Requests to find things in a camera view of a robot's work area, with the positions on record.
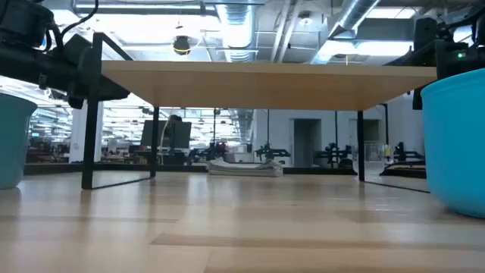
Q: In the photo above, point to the grey door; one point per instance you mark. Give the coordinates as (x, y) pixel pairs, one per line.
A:
(307, 142)

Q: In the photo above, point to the black ceiling dome fixture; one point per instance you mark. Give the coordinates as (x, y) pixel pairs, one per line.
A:
(182, 44)

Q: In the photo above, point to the blue plastic mug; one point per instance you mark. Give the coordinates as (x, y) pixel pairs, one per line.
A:
(454, 144)

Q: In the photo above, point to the black background monitors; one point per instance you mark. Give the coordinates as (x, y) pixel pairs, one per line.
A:
(151, 134)

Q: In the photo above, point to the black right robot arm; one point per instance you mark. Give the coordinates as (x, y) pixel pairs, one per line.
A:
(424, 34)

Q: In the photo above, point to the folded grey cloth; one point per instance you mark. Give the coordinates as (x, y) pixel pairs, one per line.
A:
(246, 168)

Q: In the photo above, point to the wooden shelf black metal frame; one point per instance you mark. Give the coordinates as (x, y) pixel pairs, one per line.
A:
(265, 85)

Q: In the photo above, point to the ribbed silver ventilation duct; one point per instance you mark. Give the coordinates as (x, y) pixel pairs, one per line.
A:
(236, 26)

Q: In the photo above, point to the black metal table frame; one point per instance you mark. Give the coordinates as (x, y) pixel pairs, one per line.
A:
(121, 168)

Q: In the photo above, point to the large teal speckled mug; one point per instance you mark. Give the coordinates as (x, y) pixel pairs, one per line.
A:
(13, 140)

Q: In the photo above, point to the background black robot arms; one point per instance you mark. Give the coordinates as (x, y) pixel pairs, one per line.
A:
(405, 159)
(271, 152)
(333, 153)

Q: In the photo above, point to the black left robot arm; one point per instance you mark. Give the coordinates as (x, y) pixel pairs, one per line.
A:
(22, 64)

